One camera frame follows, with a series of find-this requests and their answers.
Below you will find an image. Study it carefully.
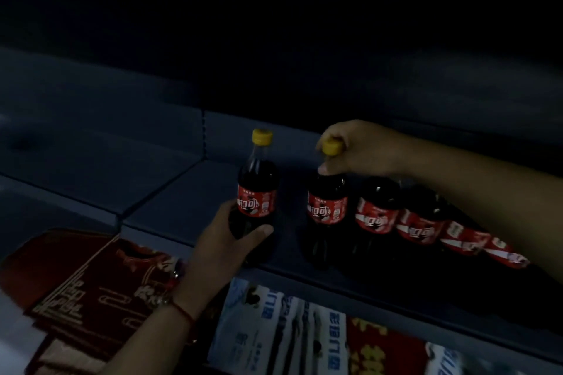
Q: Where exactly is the person's right hand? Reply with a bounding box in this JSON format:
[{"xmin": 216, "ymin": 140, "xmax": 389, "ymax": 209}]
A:
[{"xmin": 316, "ymin": 118, "xmax": 413, "ymax": 178}]

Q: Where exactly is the person's left hand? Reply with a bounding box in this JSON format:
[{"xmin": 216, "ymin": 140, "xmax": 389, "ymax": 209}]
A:
[{"xmin": 170, "ymin": 199, "xmax": 275, "ymax": 319}]

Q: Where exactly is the dark grey metal shelf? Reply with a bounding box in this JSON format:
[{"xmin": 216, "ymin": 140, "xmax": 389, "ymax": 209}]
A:
[{"xmin": 0, "ymin": 0, "xmax": 563, "ymax": 364}]

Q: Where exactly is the person's left forearm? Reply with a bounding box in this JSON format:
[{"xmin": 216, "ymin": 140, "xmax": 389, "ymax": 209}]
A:
[{"xmin": 99, "ymin": 304, "xmax": 194, "ymax": 375}]

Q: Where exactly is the person's right forearm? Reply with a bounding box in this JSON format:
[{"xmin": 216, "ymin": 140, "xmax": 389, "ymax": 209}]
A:
[{"xmin": 402, "ymin": 135, "xmax": 563, "ymax": 283}]

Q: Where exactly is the beaded wrist bracelet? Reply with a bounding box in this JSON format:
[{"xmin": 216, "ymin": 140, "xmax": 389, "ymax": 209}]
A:
[{"xmin": 158, "ymin": 258, "xmax": 199, "ymax": 345}]

